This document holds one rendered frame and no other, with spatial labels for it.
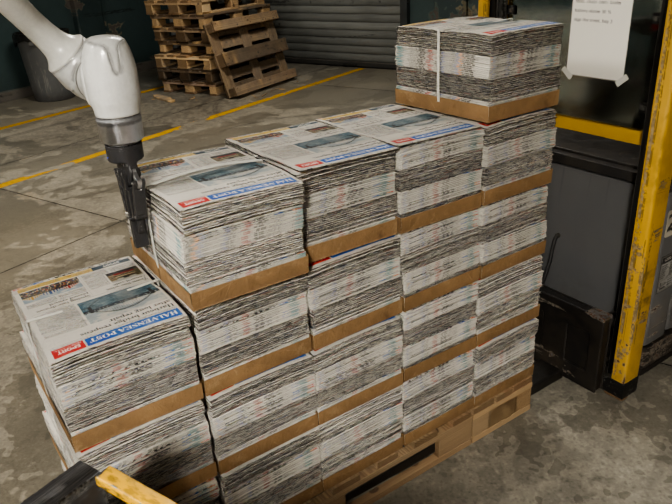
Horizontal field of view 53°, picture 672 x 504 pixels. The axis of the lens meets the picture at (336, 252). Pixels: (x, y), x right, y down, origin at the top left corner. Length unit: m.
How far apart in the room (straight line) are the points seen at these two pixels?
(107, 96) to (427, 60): 0.93
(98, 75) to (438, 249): 0.96
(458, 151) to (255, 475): 0.97
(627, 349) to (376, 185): 1.18
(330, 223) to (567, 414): 1.26
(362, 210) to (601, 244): 1.17
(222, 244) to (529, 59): 0.98
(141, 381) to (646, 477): 1.55
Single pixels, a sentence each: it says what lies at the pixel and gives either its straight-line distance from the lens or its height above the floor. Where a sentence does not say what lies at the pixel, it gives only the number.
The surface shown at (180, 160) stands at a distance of 1.65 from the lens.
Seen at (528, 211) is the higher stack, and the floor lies 0.77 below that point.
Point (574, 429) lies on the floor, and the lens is 2.45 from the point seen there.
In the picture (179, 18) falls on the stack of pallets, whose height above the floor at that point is 0.83.
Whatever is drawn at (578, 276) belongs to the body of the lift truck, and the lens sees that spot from 2.67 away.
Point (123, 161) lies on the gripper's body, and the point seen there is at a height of 1.13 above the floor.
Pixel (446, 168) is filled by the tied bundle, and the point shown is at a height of 0.98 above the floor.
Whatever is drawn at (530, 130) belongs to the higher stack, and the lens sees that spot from 1.97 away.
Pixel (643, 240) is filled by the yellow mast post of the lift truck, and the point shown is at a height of 0.63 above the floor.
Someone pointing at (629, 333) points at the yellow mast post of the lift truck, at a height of 0.30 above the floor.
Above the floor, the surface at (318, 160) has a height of 1.07.
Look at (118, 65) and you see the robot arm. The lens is 1.41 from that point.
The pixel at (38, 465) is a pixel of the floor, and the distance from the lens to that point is 2.51.
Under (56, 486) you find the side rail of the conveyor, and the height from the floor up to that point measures 0.80.
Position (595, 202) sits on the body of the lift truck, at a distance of 2.53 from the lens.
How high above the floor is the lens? 1.52
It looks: 25 degrees down
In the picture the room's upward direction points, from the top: 3 degrees counter-clockwise
